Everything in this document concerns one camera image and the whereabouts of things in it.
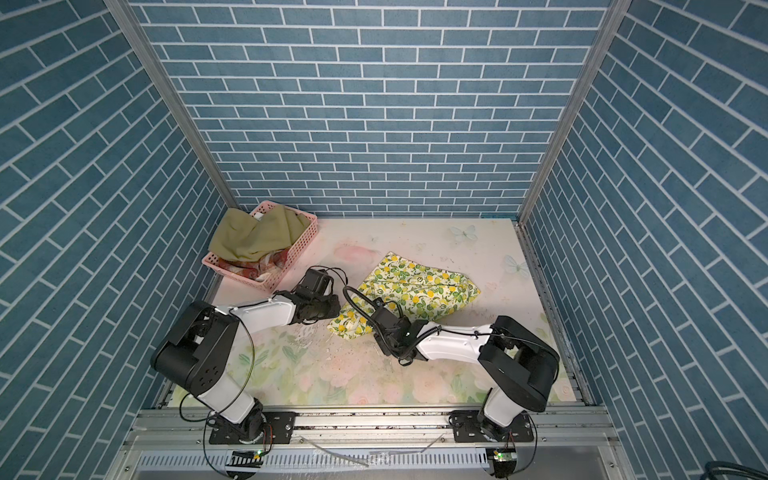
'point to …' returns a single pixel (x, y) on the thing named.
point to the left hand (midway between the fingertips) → (339, 307)
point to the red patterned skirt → (260, 269)
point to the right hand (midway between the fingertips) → (386, 328)
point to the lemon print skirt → (415, 291)
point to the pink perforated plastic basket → (299, 242)
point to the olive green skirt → (241, 236)
